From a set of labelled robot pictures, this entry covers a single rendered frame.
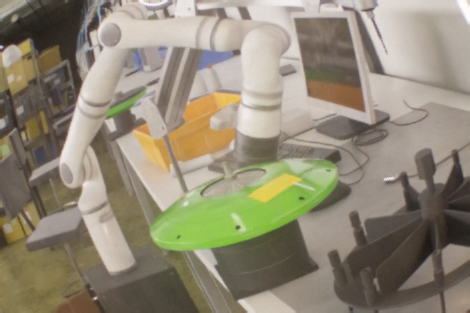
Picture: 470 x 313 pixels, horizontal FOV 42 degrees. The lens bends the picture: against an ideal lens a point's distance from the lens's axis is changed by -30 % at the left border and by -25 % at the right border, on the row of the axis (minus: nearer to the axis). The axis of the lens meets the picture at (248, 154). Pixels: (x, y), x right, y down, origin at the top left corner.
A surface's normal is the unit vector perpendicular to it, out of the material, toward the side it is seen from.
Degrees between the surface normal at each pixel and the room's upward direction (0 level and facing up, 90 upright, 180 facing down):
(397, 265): 90
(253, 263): 90
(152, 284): 90
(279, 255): 90
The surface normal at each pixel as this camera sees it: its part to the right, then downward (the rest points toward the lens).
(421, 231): 0.58, -0.02
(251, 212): -0.25, -0.78
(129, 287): 0.36, 0.09
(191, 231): -0.50, -0.69
